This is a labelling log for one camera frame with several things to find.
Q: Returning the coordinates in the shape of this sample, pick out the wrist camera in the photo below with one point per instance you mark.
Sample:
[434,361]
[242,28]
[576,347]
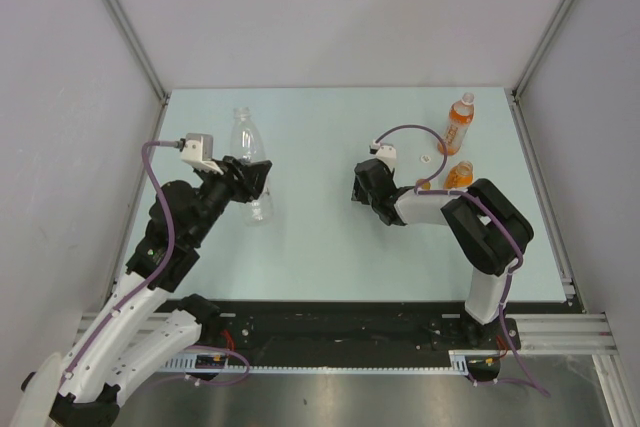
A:
[197,152]
[385,153]

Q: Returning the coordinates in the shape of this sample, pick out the large orange tea bottle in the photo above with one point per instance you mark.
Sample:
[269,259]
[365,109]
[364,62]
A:
[460,117]

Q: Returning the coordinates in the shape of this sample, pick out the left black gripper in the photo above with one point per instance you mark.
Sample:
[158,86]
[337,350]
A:
[245,179]

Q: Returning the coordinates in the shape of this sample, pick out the left aluminium frame post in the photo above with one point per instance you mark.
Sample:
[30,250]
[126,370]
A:
[132,41]

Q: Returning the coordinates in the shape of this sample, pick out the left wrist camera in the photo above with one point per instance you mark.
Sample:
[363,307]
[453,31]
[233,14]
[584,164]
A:
[197,152]

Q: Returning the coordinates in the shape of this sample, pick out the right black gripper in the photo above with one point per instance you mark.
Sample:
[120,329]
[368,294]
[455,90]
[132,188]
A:
[359,193]

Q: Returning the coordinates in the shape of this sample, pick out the white slotted cable duct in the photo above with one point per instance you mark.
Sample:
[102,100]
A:
[428,363]

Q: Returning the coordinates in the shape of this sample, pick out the right aluminium frame post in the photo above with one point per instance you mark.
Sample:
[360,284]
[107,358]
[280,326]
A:
[552,29]

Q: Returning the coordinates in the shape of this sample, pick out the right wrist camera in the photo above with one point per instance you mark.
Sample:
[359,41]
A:
[385,153]

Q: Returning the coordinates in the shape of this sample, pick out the clear water bottle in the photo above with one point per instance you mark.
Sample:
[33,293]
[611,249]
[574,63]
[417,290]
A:
[247,144]

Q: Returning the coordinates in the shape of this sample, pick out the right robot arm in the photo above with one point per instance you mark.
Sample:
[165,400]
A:
[492,233]

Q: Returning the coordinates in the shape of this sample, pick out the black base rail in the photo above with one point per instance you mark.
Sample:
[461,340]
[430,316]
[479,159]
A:
[306,330]

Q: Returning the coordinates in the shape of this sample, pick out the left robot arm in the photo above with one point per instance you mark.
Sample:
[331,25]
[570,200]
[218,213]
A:
[90,384]

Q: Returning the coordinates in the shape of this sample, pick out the aluminium frame post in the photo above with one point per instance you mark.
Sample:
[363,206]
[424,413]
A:
[552,29]
[132,41]

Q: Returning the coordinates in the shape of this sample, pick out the small orange juice bottle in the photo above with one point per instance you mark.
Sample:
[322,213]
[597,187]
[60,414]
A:
[460,176]

